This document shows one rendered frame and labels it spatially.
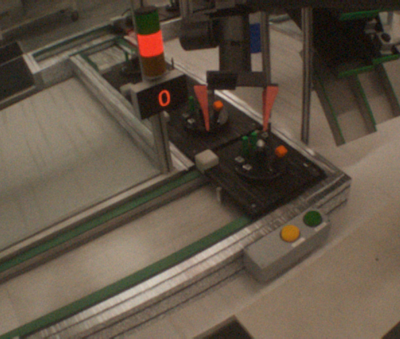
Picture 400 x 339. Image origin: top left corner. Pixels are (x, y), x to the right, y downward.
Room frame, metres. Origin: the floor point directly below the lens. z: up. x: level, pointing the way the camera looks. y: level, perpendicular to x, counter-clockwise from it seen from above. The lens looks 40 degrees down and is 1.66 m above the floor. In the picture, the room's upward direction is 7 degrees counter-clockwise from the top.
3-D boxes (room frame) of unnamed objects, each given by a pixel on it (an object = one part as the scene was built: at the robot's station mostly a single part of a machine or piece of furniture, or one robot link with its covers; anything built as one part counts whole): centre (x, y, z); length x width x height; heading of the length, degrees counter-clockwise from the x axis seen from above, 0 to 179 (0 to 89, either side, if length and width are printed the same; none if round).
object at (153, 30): (0.82, 0.07, 1.38); 0.05 x 0.05 x 0.05
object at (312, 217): (0.61, -0.24, 0.96); 0.04 x 0.04 x 0.02
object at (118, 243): (0.69, 0.12, 0.91); 0.84 x 0.28 x 0.10; 118
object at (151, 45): (0.82, 0.07, 1.33); 0.05 x 0.05 x 0.05
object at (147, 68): (0.82, 0.07, 1.28); 0.05 x 0.05 x 0.05
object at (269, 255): (0.58, -0.18, 0.93); 0.21 x 0.07 x 0.06; 118
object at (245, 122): (1.03, -0.03, 1.01); 0.24 x 0.24 x 0.13; 28
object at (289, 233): (0.58, -0.18, 0.96); 0.04 x 0.04 x 0.02
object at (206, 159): (0.85, -0.02, 0.97); 0.05 x 0.05 x 0.04; 28
